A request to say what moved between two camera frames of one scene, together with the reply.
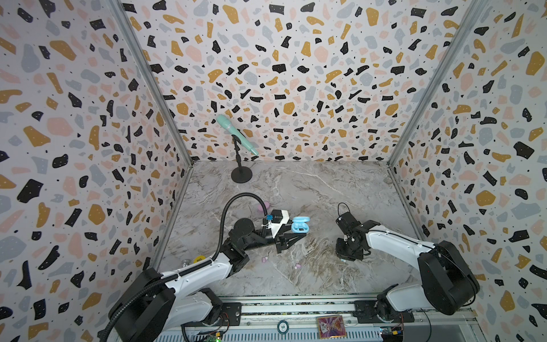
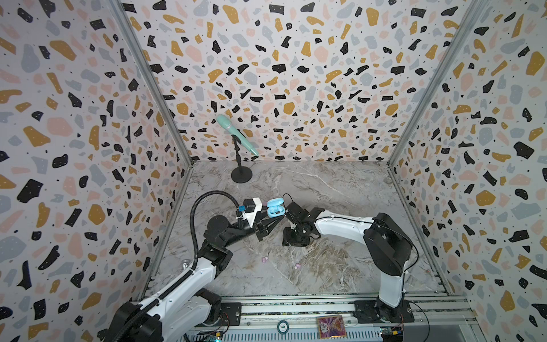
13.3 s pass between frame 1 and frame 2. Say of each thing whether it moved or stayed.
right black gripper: moved
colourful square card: stayed
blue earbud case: moved
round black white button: stayed
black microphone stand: stayed
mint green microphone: stayed
